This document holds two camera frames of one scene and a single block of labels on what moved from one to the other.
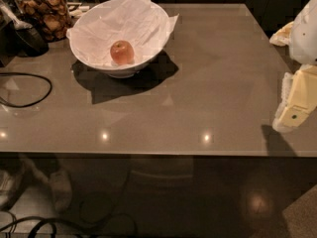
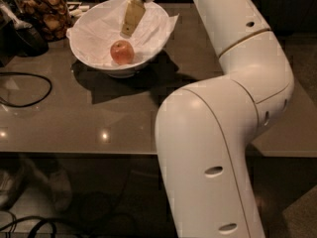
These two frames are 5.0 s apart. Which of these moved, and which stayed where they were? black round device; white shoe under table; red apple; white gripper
Moved: white gripper
Stayed: black round device; red apple; white shoe under table
